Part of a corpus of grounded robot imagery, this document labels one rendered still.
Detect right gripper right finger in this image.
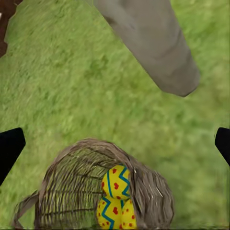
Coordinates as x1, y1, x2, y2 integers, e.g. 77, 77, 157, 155
215, 127, 230, 166

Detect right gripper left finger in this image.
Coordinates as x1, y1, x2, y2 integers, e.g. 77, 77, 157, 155
0, 127, 25, 185

